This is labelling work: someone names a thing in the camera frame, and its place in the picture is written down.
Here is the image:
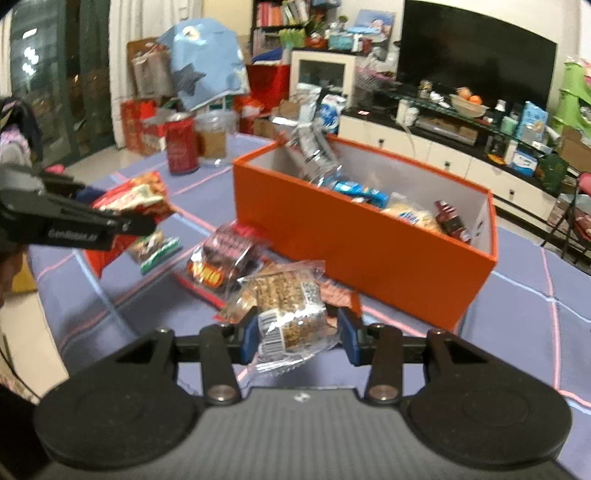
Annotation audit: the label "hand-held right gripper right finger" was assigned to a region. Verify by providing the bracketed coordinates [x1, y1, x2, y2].
[337, 307, 490, 406]

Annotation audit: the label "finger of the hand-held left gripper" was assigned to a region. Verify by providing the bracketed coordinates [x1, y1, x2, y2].
[44, 173, 94, 205]
[0, 198, 156, 252]

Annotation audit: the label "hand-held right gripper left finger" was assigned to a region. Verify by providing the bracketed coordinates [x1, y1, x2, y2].
[113, 307, 259, 407]

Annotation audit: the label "clear packet of brown bars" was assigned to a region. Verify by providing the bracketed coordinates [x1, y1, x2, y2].
[221, 260, 341, 376]

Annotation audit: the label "red peanut snack packet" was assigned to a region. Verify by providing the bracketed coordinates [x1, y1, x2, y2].
[83, 172, 176, 278]

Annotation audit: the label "orange cardboard box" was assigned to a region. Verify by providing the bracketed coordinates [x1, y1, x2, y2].
[232, 135, 498, 332]

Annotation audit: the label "orange-red patterned packet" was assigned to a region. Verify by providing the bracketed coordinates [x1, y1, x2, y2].
[318, 278, 364, 325]

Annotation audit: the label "dark cloth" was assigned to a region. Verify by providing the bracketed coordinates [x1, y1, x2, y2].
[0, 97, 43, 167]

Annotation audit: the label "red packet with yellow letters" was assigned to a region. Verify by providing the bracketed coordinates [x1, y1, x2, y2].
[186, 223, 267, 298]

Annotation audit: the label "green and white snack packet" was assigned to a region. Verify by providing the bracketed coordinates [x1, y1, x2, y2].
[128, 229, 182, 276]

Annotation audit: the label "red patterned gift box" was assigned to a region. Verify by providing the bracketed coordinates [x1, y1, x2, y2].
[121, 98, 169, 155]

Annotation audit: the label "glass sliding door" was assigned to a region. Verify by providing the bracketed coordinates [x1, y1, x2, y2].
[9, 0, 112, 160]

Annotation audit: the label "red can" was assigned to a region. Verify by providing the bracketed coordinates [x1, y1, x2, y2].
[164, 115, 200, 176]

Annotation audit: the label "grey paper bag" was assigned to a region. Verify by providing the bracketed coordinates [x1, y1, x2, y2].
[130, 44, 175, 100]

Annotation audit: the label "clear jar brown contents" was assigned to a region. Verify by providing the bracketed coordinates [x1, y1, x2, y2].
[195, 110, 230, 168]

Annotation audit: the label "blue shark cloth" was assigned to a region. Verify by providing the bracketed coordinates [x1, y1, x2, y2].
[158, 17, 251, 112]

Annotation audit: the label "white glass-top television stand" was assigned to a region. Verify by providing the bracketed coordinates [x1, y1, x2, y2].
[339, 83, 580, 224]

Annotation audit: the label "small blue and white box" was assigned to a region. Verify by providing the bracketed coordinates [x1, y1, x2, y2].
[510, 150, 541, 175]

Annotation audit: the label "pale fruit bowl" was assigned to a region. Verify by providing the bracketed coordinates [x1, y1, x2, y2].
[449, 95, 489, 119]

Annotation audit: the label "white cabinet with glass door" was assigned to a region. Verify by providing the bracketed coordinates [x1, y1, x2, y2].
[289, 49, 358, 110]

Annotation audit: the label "dark green bag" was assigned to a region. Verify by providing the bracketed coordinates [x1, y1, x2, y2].
[536, 152, 570, 193]

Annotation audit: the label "dark bookshelf with books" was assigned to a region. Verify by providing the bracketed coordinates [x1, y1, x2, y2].
[252, 0, 333, 49]

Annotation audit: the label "red folding chair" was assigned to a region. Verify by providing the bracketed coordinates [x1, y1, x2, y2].
[541, 172, 591, 274]

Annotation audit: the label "tall blue carton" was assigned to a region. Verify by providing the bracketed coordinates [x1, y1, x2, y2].
[519, 102, 550, 145]

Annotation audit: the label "brown cardboard box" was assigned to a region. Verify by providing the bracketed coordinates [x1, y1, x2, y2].
[556, 126, 591, 172]

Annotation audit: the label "blue framed picture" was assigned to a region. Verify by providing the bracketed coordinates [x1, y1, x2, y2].
[355, 9, 397, 38]

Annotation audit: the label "black television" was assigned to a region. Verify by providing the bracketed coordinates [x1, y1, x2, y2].
[396, 0, 559, 110]

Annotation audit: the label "green plastic rack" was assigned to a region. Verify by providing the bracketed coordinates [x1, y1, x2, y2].
[551, 61, 591, 136]

